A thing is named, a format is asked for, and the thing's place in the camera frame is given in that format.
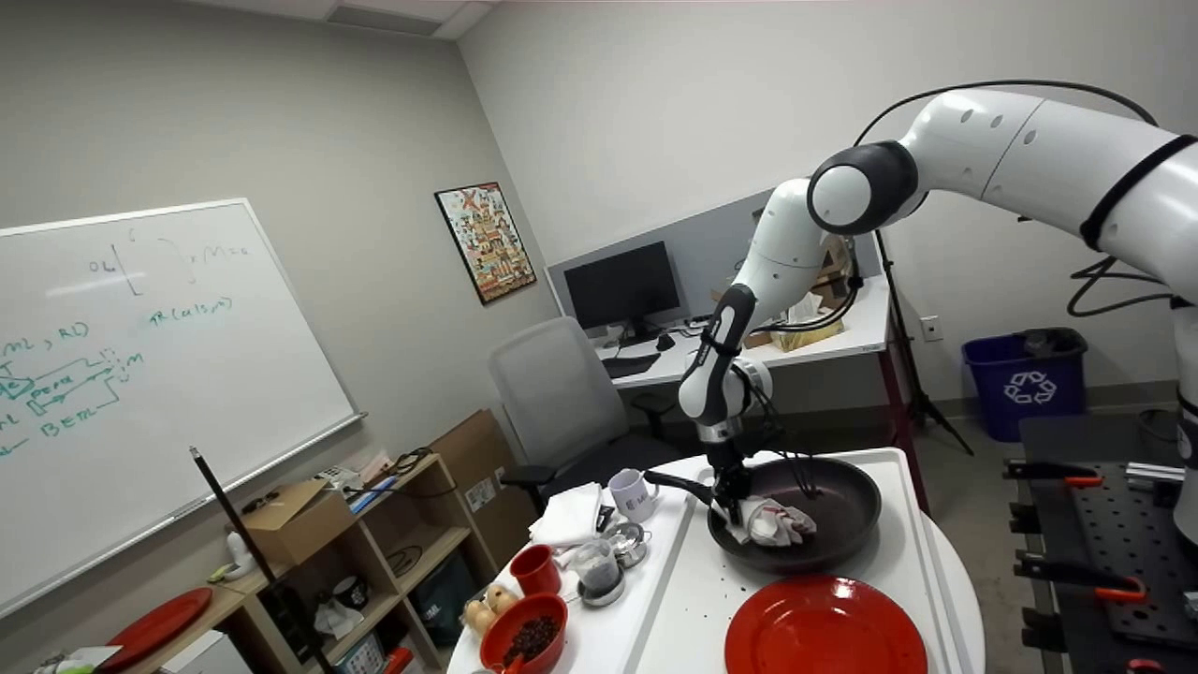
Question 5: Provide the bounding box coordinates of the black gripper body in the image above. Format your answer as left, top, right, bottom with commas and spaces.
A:
701, 423, 749, 505

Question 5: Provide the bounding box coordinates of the white towel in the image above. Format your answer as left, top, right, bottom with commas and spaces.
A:
731, 493, 820, 546

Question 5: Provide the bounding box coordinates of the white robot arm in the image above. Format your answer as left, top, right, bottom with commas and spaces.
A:
677, 90, 1198, 544

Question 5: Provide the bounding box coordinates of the dark frying pan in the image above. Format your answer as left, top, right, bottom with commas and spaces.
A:
647, 457, 879, 571

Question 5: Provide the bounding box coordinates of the white desk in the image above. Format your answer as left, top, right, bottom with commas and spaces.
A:
617, 272, 914, 448

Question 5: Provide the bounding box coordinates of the round white table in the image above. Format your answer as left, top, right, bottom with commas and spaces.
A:
441, 445, 988, 674

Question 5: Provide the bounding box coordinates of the grey office chair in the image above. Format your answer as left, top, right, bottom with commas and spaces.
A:
492, 318, 674, 508

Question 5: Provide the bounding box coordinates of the computer monitor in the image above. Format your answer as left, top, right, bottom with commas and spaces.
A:
566, 242, 677, 337

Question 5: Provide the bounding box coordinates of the red mug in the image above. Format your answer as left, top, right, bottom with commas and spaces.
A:
508, 544, 562, 594

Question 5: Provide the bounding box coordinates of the black tripod stand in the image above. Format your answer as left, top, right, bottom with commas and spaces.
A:
874, 227, 979, 460

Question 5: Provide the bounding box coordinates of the red bowl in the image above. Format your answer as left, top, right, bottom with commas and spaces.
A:
479, 594, 568, 674

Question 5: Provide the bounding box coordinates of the blue recycling bin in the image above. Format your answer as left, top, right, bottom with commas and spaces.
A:
961, 327, 1088, 440

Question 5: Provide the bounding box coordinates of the framed poster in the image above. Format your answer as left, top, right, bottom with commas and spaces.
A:
434, 182, 537, 303

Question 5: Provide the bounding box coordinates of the wooden shelf unit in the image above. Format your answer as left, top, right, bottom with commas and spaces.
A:
123, 448, 496, 674

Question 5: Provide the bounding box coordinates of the black workbench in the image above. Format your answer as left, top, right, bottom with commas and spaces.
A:
1005, 410, 1198, 674

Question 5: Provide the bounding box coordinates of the cardboard box on shelf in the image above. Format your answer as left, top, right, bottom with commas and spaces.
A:
244, 480, 351, 570

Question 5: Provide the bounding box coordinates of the black pole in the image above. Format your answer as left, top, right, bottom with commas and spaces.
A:
187, 445, 336, 674

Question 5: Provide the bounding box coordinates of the red plate on shelf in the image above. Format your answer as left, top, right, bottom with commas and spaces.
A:
103, 589, 213, 674

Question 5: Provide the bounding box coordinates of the whiteboard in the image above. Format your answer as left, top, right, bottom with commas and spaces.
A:
0, 198, 357, 614

